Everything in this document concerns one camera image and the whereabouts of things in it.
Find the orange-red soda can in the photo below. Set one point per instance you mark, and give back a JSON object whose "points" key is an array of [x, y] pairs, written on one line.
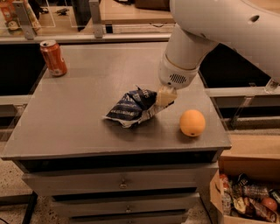
{"points": [[52, 55]]}

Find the grey metal railing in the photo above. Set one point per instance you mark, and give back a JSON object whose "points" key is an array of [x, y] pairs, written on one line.
{"points": [[99, 21]]}

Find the blue chip bag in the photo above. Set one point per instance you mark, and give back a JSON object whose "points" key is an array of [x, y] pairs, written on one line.
{"points": [[135, 107]]}

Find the colourful snack box background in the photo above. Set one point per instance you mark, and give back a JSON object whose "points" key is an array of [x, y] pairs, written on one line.
{"points": [[9, 17]]}

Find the orange fruit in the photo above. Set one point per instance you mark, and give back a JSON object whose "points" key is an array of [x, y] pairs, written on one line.
{"points": [[192, 123]]}

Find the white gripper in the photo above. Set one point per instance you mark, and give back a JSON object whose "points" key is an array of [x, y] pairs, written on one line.
{"points": [[176, 75]]}

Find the red apple in box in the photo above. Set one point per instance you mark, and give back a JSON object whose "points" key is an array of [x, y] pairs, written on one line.
{"points": [[269, 203]]}

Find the clear plastic bottle in box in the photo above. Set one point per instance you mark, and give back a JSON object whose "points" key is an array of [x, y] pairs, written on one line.
{"points": [[251, 191]]}

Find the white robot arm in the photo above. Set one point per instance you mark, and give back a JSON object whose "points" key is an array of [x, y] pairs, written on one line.
{"points": [[200, 25]]}

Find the cardboard box of snacks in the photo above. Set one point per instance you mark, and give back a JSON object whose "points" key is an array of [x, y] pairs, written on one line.
{"points": [[233, 209]]}

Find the grey drawer cabinet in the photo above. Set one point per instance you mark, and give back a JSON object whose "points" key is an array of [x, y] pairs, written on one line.
{"points": [[96, 171]]}

